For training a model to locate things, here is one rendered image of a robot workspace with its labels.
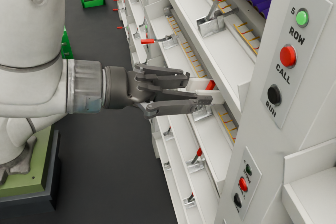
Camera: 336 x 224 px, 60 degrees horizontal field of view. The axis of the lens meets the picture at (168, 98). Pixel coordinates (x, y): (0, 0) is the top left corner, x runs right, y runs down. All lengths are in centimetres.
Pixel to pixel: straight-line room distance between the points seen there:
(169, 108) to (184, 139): 34
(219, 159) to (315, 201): 27
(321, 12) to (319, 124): 9
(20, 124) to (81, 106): 68
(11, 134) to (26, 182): 19
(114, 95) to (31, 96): 12
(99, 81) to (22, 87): 11
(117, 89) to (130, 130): 111
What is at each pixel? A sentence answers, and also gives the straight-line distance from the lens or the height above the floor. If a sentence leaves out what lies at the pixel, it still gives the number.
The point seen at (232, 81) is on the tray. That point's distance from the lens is 40.
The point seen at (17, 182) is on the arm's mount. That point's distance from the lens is 123.
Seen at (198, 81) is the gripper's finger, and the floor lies 84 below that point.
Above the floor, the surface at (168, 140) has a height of 36.
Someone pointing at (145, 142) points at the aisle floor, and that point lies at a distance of 153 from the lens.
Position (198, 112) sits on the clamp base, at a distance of 60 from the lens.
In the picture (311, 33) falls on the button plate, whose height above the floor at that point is 110.
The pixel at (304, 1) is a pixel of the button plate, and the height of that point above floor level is 112.
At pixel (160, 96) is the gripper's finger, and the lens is 52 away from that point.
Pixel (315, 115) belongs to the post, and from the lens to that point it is 25.
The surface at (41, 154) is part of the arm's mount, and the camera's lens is 128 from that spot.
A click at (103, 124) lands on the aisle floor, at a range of 164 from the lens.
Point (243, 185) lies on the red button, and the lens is 39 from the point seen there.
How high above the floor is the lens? 121
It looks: 44 degrees down
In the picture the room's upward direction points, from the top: straight up
